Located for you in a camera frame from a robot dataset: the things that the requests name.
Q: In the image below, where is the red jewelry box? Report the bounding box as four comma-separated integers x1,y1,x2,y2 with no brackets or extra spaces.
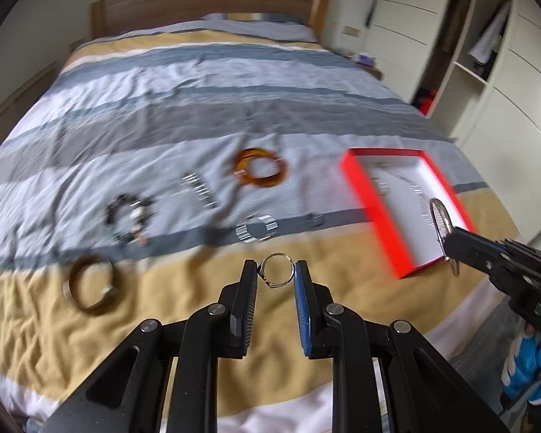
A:
340,148,479,279

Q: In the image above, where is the bed with striped duvet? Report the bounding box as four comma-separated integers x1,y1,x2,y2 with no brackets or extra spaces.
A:
0,20,541,433

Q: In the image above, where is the white wardrobe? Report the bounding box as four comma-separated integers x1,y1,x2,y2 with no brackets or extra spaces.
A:
365,0,541,244

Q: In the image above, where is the silver bangle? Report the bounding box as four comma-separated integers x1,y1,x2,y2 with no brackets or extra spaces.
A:
429,198,459,277

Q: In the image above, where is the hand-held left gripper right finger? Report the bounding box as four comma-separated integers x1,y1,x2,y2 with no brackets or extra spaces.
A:
294,259,510,433

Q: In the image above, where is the silver chain necklace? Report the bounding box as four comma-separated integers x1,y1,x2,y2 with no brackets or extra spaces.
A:
370,165,427,199

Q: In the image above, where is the wooden nightstand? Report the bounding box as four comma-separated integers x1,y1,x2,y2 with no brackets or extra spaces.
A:
343,52,384,79

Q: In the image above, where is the silver chain bracelet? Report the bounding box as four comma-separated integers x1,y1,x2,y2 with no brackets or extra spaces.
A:
182,172,219,208

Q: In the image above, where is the black beaded bracelet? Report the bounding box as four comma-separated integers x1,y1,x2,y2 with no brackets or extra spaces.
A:
105,193,156,243

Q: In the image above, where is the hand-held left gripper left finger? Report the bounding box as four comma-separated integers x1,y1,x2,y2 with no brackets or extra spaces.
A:
40,259,259,433

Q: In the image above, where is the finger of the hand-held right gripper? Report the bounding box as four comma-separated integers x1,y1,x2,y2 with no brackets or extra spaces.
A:
444,228,508,276

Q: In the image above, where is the silver link bracelet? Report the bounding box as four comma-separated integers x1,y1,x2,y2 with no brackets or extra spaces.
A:
235,212,278,243

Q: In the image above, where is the thin silver ring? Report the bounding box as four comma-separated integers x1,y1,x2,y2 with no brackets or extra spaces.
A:
257,253,296,288

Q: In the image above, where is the brown leather bracelet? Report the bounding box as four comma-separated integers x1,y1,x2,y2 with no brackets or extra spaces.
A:
63,255,120,314

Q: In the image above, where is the person's right hand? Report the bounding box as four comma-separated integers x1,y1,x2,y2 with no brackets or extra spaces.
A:
500,322,541,404

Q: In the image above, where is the low wall cabinet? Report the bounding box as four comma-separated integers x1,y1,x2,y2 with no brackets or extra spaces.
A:
0,61,59,154

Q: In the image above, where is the dark cord necklace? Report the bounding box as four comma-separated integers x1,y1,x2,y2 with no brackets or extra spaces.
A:
194,180,244,264

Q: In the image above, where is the hanging striped shirt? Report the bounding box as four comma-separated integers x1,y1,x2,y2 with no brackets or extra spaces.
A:
469,2,510,64

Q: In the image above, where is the striped pillow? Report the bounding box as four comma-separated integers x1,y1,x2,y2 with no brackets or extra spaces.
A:
203,11,318,41

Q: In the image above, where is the amber bracelet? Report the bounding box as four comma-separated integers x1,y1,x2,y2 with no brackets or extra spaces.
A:
232,146,289,189

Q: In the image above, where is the wooden headboard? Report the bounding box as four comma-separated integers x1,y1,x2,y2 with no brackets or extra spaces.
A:
90,0,332,41

